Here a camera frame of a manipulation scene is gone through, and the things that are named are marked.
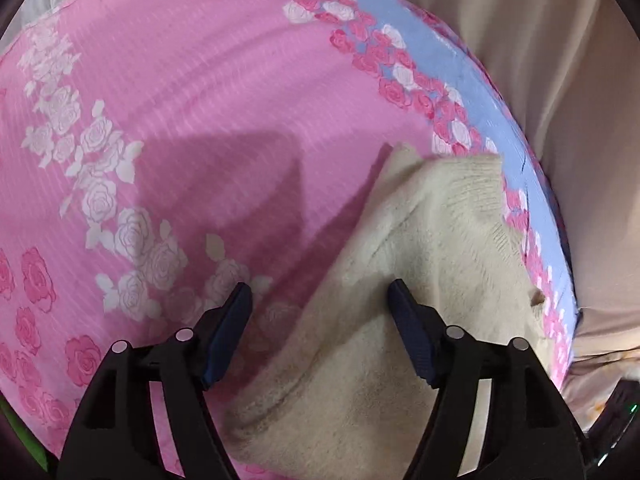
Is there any green bag with white stripe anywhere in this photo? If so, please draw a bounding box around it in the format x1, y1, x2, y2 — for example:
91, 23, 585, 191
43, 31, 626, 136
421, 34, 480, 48
0, 400, 51, 473

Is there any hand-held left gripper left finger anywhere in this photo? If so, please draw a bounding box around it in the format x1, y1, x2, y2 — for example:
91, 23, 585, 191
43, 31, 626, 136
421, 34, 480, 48
56, 282, 253, 480

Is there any beige curtain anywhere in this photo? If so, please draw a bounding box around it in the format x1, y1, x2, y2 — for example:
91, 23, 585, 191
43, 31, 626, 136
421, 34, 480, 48
345, 0, 640, 431

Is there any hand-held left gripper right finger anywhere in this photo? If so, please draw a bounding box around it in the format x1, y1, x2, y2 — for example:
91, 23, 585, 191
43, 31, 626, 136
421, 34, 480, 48
387, 279, 591, 480

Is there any pink floral bed sheet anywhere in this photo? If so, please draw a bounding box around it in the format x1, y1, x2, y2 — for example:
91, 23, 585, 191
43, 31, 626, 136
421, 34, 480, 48
0, 0, 582, 480

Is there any cream sweater with black hearts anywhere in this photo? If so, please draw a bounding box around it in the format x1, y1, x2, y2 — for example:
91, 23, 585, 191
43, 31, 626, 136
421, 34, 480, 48
220, 142, 547, 480

